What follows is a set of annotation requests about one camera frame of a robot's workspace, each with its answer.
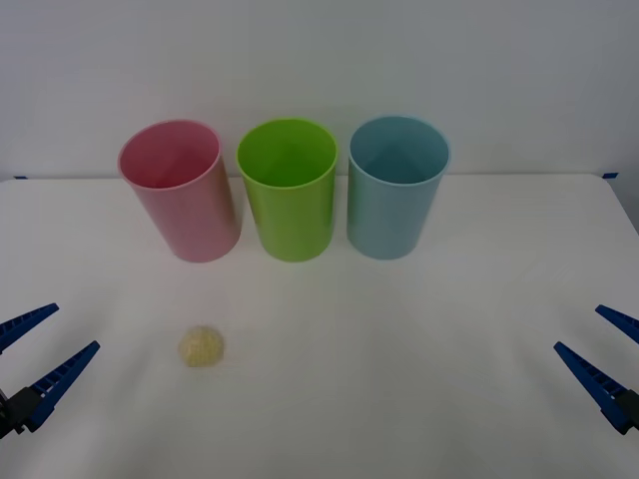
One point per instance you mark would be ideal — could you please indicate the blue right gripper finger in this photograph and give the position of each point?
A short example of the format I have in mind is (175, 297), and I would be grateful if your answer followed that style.
(594, 381)
(621, 322)

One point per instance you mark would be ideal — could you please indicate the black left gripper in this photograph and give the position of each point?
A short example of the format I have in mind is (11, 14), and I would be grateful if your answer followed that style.
(4, 414)

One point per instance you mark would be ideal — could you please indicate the yellowish paper ball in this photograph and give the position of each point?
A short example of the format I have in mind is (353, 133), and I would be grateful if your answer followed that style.
(202, 347)

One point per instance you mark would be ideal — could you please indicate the pink plastic bin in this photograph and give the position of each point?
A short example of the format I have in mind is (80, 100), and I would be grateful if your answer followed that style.
(185, 219)

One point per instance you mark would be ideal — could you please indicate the pale blue plastic bin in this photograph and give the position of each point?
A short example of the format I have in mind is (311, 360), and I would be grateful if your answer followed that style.
(389, 219)

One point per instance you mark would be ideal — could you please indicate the green plastic bin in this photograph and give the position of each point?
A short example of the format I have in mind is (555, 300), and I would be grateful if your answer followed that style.
(292, 219)

